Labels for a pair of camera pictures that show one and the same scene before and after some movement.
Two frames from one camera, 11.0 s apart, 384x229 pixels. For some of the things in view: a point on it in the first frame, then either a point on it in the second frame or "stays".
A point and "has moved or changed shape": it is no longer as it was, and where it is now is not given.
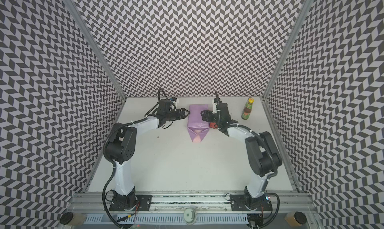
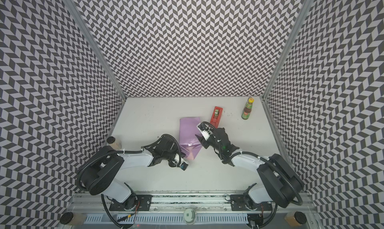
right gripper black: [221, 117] -> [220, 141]
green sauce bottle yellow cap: [247, 108] stays
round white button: [190, 216] stays
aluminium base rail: [204, 203] stays
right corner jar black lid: [300, 217] stays
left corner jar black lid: [66, 218] stays
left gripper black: [182, 115] -> [177, 148]
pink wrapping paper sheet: [196, 126] has moved or changed shape
